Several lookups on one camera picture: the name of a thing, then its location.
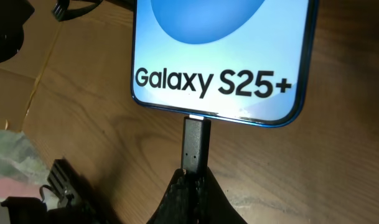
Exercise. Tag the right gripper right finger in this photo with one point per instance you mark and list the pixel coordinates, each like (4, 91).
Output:
(214, 207)

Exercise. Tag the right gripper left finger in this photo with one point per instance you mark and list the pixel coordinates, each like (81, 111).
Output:
(177, 204)

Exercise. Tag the blue screen Galaxy smartphone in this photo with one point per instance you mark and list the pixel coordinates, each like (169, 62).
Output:
(244, 61)

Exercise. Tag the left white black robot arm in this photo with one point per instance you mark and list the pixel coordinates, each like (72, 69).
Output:
(13, 15)

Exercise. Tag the cardboard sheet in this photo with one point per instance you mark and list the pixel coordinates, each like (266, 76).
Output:
(19, 75)

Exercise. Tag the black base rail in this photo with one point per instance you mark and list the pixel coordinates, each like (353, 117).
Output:
(66, 198)

